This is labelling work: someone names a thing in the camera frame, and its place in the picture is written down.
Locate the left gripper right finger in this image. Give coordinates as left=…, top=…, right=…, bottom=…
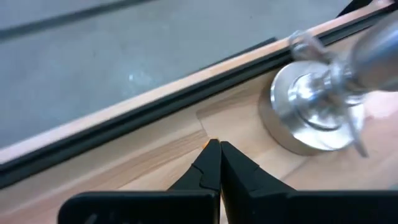
left=220, top=141, right=398, bottom=224

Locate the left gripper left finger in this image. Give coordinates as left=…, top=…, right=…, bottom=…
left=57, top=138, right=222, bottom=224

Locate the silver table lamp white shade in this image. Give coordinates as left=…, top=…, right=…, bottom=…
left=257, top=11, right=398, bottom=156

